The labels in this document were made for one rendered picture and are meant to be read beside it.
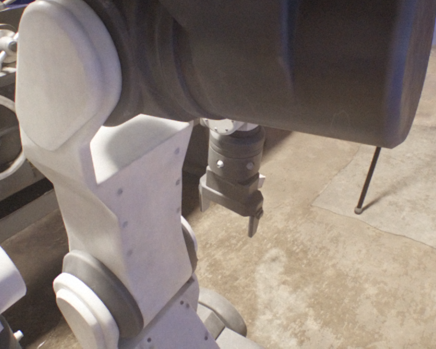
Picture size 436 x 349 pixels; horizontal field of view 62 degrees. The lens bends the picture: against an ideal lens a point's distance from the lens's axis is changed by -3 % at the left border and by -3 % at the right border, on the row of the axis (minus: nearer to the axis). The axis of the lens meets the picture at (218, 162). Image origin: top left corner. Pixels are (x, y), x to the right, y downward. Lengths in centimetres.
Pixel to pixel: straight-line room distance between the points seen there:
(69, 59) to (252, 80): 12
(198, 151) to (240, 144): 128
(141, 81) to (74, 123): 6
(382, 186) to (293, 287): 72
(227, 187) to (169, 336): 25
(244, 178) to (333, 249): 88
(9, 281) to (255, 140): 38
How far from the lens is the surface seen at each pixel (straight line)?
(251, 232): 68
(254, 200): 64
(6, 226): 110
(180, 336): 62
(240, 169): 58
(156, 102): 26
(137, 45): 24
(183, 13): 21
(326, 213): 160
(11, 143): 104
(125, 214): 39
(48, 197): 113
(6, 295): 33
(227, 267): 138
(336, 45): 18
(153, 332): 59
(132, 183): 38
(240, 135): 56
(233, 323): 103
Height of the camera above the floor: 99
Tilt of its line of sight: 30 degrees down
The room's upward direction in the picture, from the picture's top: 7 degrees counter-clockwise
